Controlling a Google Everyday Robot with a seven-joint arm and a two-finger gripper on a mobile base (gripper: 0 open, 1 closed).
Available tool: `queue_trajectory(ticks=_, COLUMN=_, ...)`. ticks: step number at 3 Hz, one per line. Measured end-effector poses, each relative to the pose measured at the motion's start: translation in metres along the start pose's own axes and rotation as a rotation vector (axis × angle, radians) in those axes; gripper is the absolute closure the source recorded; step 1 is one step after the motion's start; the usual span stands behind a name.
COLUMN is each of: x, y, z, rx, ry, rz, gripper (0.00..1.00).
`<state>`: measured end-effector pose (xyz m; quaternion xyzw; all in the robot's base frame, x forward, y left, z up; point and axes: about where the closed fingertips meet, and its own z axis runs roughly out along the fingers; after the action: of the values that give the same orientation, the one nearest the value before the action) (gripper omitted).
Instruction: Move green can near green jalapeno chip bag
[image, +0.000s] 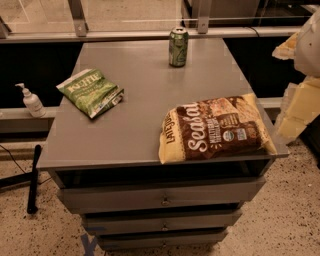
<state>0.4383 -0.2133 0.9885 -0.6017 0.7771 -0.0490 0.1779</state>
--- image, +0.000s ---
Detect black stand leg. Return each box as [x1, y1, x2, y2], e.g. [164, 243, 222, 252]
[0, 145, 42, 214]

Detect green Kettle chip bag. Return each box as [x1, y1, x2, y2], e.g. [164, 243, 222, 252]
[57, 69, 124, 119]

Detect white pump bottle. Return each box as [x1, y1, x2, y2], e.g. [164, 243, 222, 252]
[16, 83, 46, 118]

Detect top cabinet drawer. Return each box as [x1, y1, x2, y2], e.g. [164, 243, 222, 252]
[58, 177, 266, 214]

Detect metal window rail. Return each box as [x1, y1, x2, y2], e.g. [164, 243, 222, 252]
[0, 0, 303, 43]

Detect bottom cabinet drawer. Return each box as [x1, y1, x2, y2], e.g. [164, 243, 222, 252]
[98, 228, 227, 251]

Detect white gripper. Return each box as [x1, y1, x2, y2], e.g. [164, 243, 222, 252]
[272, 9, 320, 143]

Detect middle cabinet drawer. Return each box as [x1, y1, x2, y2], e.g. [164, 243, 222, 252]
[82, 210, 242, 235]

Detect brown Late July chip bag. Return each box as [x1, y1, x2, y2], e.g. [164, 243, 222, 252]
[159, 93, 277, 163]

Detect cabinet drawer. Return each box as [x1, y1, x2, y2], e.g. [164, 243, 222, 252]
[58, 177, 266, 214]
[82, 210, 242, 235]
[98, 228, 227, 251]

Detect green soda can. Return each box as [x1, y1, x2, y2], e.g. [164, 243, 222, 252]
[169, 27, 189, 67]

